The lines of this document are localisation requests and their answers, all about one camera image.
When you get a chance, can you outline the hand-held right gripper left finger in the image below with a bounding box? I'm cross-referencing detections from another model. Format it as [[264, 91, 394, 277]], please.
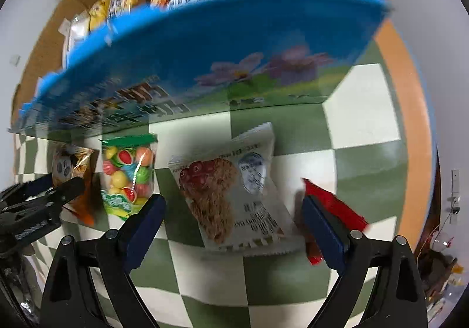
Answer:
[[40, 194, 167, 328]]

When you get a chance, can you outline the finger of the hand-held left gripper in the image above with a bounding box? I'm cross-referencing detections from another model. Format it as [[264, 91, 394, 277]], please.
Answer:
[[23, 176, 86, 213], [0, 172, 55, 204]]

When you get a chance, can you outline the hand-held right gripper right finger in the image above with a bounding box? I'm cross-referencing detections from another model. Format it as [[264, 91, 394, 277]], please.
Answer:
[[301, 195, 429, 328]]

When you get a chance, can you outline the small red snack packet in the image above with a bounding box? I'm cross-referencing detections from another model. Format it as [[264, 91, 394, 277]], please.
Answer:
[[301, 178, 370, 266]]

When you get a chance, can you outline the orange panda snack packet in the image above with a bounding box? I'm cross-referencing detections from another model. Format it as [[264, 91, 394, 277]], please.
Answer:
[[51, 143, 98, 226]]

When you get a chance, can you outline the green fruit candy packet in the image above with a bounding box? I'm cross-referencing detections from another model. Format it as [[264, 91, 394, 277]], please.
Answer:
[[100, 133, 159, 220]]

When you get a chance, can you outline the white oat cookie packet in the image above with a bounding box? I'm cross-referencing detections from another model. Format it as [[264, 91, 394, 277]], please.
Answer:
[[168, 122, 306, 259]]

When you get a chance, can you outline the plain white snack packet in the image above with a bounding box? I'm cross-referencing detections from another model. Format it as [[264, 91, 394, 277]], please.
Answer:
[[63, 13, 92, 65]]

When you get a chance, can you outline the yellow panda snack packet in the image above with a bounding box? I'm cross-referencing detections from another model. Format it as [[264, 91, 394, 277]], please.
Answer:
[[88, 0, 112, 31]]

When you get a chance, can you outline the blue printed cardboard box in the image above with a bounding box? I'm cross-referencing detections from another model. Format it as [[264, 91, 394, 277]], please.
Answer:
[[7, 0, 394, 141]]

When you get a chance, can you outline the floor clutter pile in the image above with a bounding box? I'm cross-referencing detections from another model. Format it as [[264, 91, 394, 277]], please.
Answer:
[[417, 229, 459, 314]]

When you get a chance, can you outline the green white checkered mat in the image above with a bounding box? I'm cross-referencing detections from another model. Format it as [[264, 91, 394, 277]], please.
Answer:
[[11, 20, 435, 328]]

